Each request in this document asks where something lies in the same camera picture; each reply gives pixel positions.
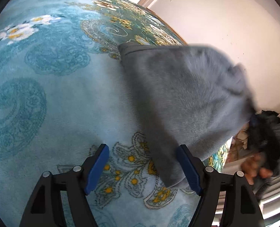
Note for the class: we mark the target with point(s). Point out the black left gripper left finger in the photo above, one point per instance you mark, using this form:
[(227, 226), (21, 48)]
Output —
[(45, 208)]

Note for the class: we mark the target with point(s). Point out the grey sweater garment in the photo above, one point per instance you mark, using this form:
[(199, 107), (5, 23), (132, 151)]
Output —
[(185, 95)]

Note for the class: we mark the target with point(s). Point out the person's right hand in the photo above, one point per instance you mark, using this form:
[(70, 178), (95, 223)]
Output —
[(250, 167)]

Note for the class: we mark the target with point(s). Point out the teal floral bed blanket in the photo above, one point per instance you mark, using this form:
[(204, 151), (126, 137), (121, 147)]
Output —
[(62, 94)]

